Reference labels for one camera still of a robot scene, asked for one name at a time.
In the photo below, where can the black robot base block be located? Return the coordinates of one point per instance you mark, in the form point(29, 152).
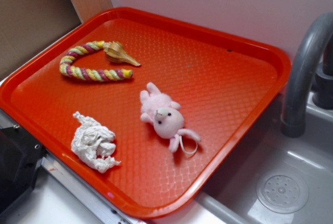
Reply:
point(21, 157)

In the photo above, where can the pink plush bunny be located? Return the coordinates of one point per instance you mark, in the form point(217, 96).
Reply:
point(163, 113)

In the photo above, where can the orange plastic tray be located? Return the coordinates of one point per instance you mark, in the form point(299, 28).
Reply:
point(222, 82)

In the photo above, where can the tan striped conch shell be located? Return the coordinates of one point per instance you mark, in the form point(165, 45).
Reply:
point(116, 53)

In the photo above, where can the crumpled white paper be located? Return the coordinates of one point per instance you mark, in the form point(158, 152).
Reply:
point(93, 144)

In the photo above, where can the grey curved faucet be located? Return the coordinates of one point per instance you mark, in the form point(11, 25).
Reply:
point(311, 66)

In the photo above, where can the grey plastic sink basin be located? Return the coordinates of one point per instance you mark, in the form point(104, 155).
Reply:
point(230, 193)

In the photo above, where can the round sink drain cover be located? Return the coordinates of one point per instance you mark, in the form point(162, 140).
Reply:
point(282, 193)

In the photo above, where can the brown cardboard panel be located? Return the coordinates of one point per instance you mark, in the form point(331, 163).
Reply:
point(29, 26)

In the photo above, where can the multicolour braided rope toy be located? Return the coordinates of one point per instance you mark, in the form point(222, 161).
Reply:
point(66, 67)

